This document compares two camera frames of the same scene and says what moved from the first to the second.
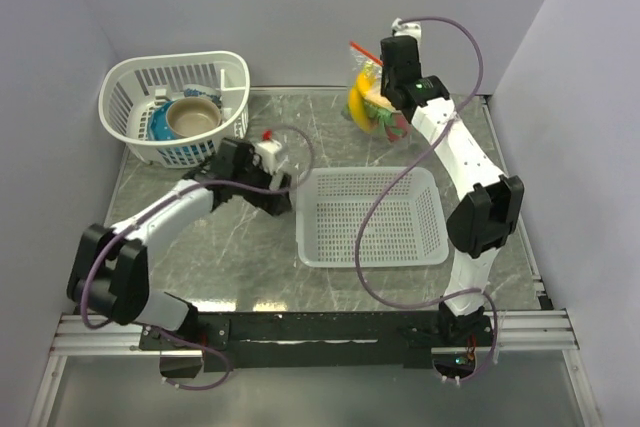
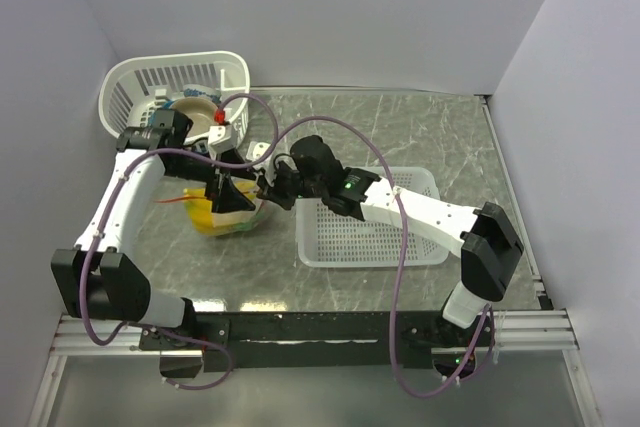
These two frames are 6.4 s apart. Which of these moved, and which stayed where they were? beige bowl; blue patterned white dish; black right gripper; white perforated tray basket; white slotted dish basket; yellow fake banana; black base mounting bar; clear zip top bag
Moved: clear zip top bag; black right gripper; yellow fake banana
Stayed: blue patterned white dish; black base mounting bar; white perforated tray basket; white slotted dish basket; beige bowl
